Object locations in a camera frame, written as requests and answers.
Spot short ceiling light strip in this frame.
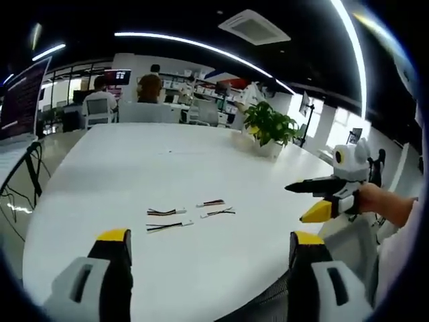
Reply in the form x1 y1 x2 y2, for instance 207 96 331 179
32 42 67 62

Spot large computer monitor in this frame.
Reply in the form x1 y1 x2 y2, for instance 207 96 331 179
0 56 54 142

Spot green potted plant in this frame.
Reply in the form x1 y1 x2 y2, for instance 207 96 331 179
243 100 301 149

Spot ceiling air conditioner vent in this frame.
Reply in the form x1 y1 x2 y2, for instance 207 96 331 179
217 9 292 46

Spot black mesh office chair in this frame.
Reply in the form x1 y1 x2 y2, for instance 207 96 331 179
231 268 293 322

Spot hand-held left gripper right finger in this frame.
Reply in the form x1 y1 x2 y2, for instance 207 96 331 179
287 230 375 322

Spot white plant pot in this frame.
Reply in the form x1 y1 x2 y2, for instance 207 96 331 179
257 140 284 159

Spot long ceiling light strip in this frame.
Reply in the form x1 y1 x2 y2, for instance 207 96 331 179
330 0 369 118
113 31 296 95

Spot person's right hand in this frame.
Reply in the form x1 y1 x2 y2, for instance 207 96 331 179
356 183 392 221

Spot wall screen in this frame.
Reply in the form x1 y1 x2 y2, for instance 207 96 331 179
103 68 132 87

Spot black cable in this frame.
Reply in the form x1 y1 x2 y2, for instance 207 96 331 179
0 187 34 224

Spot white mesh office chair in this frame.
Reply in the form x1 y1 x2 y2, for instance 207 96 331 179
85 99 113 130

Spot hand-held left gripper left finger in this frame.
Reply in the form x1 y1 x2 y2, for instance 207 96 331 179
42 227 135 322

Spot black desk frame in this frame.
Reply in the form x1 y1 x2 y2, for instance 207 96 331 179
0 140 45 215

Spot JST connector with wires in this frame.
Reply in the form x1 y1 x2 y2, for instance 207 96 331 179
146 207 178 216
195 199 226 208
200 207 237 219
145 219 195 233

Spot monitor on black stand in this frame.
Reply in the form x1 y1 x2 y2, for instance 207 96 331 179
299 91 318 149

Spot white storage shelves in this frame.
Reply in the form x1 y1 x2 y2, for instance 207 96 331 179
160 68 236 105

